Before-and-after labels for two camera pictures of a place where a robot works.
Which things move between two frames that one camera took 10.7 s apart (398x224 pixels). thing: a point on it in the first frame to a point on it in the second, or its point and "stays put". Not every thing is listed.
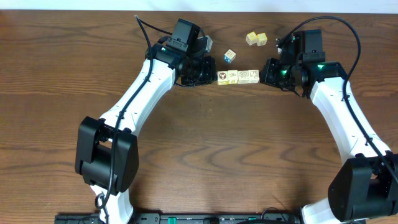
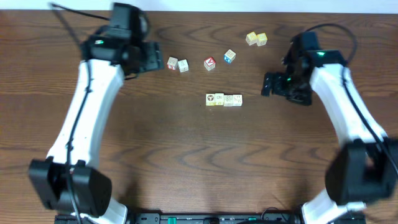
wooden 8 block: [253, 76] to [237, 100]
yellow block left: [251, 38] stays put
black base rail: [201, 218] stays put
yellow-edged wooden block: [232, 76] to [219, 99]
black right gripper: [267, 74] to [278, 78]
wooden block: [243, 76] to [228, 100]
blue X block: [229, 56] stays put
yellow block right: [261, 39] stays put
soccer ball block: [222, 78] to [210, 99]
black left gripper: [206, 70] to [153, 56]
